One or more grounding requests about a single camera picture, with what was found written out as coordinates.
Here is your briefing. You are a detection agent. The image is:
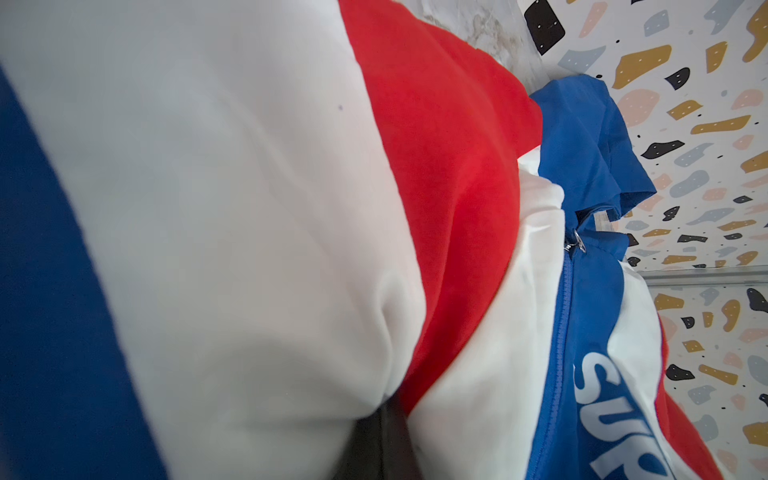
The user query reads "blue red white jacket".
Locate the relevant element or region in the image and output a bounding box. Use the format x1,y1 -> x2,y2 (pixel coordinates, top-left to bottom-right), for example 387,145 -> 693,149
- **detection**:
1,1 -> 722,479

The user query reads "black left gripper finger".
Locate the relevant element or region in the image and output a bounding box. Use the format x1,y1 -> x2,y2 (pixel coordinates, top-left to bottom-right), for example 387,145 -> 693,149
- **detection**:
332,398 -> 423,480

